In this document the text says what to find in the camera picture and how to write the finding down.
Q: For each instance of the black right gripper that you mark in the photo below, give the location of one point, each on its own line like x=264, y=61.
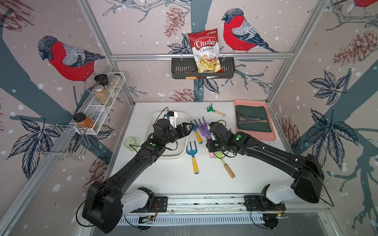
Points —
x=208, y=142

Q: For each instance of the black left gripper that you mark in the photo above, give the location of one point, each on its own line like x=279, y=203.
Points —
x=184, y=128

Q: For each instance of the blue rake yellow handle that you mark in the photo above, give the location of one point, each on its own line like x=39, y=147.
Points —
x=196, y=132

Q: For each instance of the lime rake wooden handle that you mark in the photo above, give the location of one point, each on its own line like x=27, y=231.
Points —
x=219, y=155

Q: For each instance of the purple rake pink handle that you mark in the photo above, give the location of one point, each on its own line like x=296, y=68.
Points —
x=203, y=129

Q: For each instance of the blue fork yellow handle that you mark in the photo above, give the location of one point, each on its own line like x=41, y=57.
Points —
x=192, y=151

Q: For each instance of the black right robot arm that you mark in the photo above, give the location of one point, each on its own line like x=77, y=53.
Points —
x=306, y=175

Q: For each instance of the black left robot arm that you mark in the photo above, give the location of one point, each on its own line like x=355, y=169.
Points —
x=103, y=206

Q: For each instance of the white plastic storage box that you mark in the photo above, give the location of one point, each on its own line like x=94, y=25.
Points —
x=173, y=150

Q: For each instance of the metal spoon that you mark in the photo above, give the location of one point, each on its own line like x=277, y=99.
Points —
x=252, y=120

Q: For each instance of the pink tray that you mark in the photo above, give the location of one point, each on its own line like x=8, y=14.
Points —
x=259, y=135

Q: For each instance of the dark green cloth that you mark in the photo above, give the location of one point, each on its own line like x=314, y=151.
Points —
x=253, y=112

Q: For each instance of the green transparent cup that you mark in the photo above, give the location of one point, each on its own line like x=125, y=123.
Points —
x=131, y=143

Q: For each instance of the pale spice jar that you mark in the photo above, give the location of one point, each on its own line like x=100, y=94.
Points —
x=115, y=81

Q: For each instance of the red Chuba chips bag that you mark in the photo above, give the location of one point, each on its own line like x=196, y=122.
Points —
x=206, y=51

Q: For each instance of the silver lid spice jar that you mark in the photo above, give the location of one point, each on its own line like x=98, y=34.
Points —
x=102, y=94

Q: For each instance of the black lid spice jar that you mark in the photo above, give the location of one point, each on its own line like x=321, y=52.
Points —
x=102, y=79

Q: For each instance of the orange spice jar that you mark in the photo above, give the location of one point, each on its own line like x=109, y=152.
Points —
x=82, y=120

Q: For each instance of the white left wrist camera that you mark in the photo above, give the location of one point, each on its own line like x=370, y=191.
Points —
x=172, y=116

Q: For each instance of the small green rake wooden handle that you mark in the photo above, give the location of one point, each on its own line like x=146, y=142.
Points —
x=211, y=109

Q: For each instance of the black wall basket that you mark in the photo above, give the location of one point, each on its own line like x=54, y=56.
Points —
x=188, y=68

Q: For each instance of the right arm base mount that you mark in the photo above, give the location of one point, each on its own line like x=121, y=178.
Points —
x=260, y=202

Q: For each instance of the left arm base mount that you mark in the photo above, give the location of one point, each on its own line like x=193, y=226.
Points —
x=153, y=203

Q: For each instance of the white wire spice rack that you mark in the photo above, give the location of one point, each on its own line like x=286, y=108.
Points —
x=99, y=113

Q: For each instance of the chrome wire rack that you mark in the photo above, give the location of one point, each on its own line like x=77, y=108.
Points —
x=65, y=141

